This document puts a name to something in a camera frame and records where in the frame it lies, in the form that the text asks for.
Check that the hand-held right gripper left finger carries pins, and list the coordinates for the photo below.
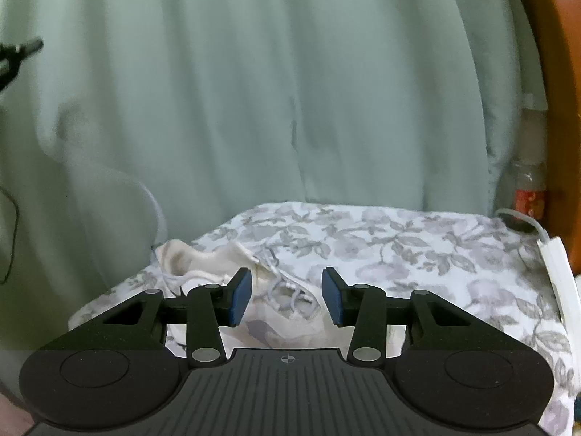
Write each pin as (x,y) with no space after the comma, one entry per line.
(240,297)

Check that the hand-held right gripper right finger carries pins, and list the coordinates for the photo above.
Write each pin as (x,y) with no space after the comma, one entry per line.
(332,299)

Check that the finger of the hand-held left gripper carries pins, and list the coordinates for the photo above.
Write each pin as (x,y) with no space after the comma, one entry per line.
(25,47)

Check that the white fabric shoe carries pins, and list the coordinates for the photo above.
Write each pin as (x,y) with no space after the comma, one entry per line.
(190,259)

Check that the grey floral blanket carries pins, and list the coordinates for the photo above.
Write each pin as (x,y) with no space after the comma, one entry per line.
(408,245)

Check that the plastic bottle with red label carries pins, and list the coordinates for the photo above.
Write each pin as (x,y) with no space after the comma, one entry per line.
(529,200)

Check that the pale green curtain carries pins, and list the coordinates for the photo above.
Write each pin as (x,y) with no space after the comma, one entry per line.
(272,77)

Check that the white power strip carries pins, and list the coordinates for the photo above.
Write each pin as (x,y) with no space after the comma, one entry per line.
(556,272)

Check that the orange wooden headboard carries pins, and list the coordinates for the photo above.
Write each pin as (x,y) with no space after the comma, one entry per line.
(567,100)

